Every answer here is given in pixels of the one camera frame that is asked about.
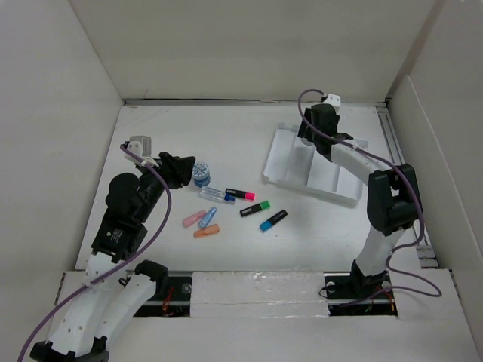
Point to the clear glue stick blue cap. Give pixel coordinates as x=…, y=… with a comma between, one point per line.
x=216, y=195

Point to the orange translucent eraser case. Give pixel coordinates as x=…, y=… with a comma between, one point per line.
x=208, y=231

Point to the blue translucent eraser case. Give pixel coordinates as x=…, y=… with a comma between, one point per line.
x=207, y=218

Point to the green cap black highlighter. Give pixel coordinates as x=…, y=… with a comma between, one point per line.
x=255, y=208

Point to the blue cap black highlighter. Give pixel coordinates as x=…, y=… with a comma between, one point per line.
x=273, y=220

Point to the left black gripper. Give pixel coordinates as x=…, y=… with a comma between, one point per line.
x=176, y=170

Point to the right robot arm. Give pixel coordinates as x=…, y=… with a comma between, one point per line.
x=390, y=206

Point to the pink translucent eraser case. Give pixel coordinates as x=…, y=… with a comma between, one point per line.
x=193, y=219

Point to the white foam block front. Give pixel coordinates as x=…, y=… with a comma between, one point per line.
x=261, y=295

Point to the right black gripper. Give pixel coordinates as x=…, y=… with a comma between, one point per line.
x=305, y=130

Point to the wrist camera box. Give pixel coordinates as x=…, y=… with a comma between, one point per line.
x=141, y=146
x=334, y=101

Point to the pink cap black highlighter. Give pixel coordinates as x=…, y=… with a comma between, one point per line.
x=249, y=196

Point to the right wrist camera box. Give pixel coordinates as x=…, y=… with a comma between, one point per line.
x=334, y=101

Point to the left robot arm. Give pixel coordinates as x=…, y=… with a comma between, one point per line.
x=107, y=299

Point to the blue slime jar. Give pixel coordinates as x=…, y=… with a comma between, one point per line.
x=306, y=142
x=201, y=174

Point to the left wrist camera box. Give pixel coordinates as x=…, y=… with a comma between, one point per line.
x=141, y=146

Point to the white divided organizer tray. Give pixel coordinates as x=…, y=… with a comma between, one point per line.
x=291, y=164

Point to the metal rail right edge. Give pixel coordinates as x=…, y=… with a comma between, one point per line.
x=424, y=250

